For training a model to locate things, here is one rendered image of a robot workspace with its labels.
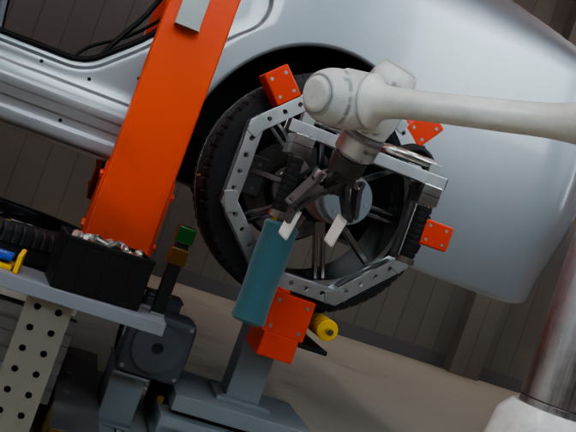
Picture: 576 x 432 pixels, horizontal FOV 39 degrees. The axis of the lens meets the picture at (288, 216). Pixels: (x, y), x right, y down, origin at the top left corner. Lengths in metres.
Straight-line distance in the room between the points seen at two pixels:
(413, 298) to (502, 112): 5.79
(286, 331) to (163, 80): 0.72
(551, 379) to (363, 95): 0.60
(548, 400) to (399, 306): 5.98
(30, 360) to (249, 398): 0.73
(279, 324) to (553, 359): 1.04
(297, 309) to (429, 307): 5.21
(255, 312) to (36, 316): 0.52
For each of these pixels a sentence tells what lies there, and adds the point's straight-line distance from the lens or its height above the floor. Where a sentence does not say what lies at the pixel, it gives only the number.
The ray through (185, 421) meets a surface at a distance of 2.27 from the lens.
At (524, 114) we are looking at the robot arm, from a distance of 1.53.
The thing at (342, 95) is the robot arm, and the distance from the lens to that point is 1.49.
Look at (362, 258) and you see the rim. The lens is 2.31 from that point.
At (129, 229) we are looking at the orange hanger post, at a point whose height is 0.60.
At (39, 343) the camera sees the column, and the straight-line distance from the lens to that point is 1.85.
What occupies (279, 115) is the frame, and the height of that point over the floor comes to 1.00.
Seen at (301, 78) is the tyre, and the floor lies 1.12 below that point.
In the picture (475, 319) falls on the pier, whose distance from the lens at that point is 7.41.
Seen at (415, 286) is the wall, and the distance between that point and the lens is 7.24.
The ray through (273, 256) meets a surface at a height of 0.66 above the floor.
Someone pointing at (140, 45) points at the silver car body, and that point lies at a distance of 2.59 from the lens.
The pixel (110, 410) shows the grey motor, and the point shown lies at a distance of 2.30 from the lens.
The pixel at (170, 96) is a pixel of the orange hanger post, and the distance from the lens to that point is 2.00.
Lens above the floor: 0.75
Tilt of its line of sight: level
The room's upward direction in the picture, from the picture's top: 20 degrees clockwise
